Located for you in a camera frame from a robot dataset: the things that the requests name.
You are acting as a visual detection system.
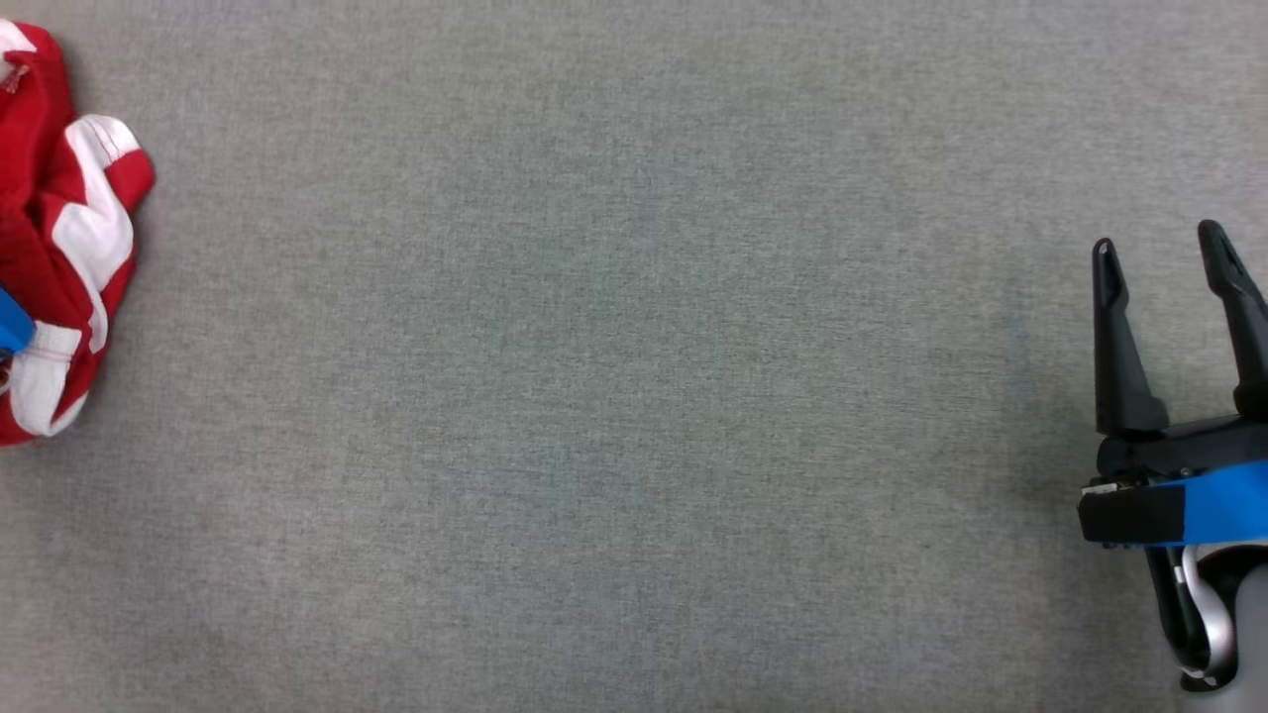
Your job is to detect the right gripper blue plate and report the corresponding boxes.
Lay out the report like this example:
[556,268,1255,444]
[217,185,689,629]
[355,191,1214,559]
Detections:
[1078,220,1268,551]

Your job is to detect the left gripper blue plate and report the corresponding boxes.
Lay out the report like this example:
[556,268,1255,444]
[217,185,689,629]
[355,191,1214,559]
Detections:
[0,287,37,357]

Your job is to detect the red and white shorts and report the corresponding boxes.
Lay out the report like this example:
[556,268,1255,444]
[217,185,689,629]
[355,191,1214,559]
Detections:
[0,20,157,447]

